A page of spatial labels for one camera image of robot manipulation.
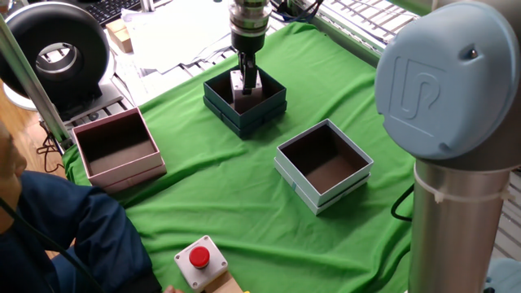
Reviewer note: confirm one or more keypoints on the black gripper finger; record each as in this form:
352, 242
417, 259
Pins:
249, 79

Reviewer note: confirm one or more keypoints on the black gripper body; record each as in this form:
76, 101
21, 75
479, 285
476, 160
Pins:
248, 42

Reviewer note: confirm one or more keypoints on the white green push-button box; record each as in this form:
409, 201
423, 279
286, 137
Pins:
235, 85

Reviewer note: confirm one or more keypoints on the dark blue gift box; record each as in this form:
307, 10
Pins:
252, 118

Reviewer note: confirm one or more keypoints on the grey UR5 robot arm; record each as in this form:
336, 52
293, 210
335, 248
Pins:
447, 81

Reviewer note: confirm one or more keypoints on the light blue gift box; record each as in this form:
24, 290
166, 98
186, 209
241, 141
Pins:
293, 179

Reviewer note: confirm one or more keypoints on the pink gift box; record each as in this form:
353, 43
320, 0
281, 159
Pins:
122, 173

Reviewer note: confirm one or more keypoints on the red emergency button box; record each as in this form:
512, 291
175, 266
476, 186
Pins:
199, 257

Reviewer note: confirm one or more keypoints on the person's left hand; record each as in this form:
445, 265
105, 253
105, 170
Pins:
173, 289

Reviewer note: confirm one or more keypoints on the white paper stack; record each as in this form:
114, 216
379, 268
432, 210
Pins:
175, 36

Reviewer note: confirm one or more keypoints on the green cloth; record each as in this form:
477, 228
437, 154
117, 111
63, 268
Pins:
224, 183

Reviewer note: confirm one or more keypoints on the small wooden block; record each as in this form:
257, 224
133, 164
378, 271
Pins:
116, 26
124, 40

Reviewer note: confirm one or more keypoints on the black keyboard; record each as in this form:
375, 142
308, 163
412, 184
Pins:
110, 8

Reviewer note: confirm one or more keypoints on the wooden button mounting board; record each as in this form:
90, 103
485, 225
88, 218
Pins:
221, 285

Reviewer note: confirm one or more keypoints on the left arm navy sleeve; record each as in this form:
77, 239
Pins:
102, 236

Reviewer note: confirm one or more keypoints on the person's head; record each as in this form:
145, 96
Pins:
8, 171

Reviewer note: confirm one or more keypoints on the navy jacket torso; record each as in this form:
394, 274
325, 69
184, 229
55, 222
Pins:
20, 268

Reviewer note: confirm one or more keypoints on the grey table edge rail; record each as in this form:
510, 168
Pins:
350, 40

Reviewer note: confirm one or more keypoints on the slanted aluminium post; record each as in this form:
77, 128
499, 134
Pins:
32, 85

